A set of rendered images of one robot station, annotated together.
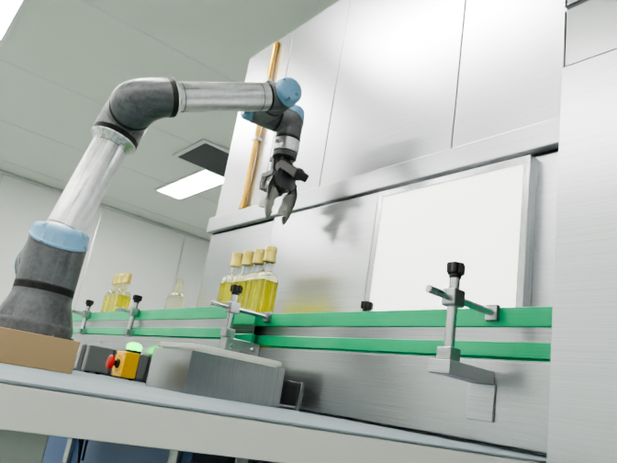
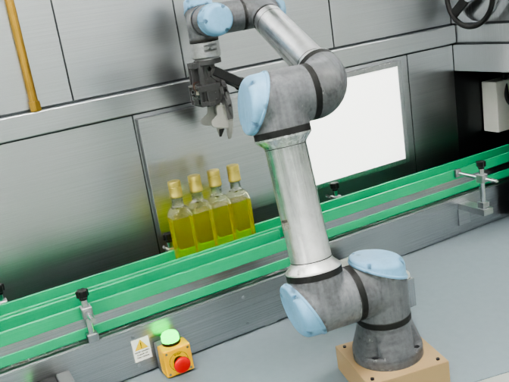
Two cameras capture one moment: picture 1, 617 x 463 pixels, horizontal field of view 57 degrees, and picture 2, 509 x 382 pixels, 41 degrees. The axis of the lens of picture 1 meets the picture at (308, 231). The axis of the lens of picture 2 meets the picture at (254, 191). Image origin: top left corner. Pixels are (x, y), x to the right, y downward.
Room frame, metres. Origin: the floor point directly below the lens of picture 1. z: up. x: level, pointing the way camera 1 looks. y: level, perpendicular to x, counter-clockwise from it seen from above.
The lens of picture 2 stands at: (1.15, 1.84, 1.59)
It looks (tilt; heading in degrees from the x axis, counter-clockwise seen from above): 16 degrees down; 281
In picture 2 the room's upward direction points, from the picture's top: 9 degrees counter-clockwise
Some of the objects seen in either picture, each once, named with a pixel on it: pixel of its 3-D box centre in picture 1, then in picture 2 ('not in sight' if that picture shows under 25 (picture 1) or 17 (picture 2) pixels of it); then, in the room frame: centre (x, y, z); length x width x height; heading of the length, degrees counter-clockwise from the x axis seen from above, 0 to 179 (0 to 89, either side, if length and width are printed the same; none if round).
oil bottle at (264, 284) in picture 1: (260, 309); (242, 225); (1.55, 0.09, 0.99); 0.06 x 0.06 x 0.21; 37
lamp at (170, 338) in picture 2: (134, 347); (170, 336); (1.69, 0.44, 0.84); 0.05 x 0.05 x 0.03
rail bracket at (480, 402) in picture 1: (459, 338); (476, 194); (0.87, -0.25, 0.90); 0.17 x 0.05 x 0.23; 127
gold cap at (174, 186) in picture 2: (237, 260); (175, 189); (1.69, 0.20, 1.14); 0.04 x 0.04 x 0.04
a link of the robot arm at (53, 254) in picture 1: (54, 255); (376, 283); (1.19, 0.51, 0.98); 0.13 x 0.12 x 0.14; 29
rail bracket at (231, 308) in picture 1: (240, 312); not in sight; (1.38, 0.13, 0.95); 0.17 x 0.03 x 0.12; 127
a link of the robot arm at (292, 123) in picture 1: (289, 124); (201, 20); (1.56, 0.11, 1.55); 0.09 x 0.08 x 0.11; 119
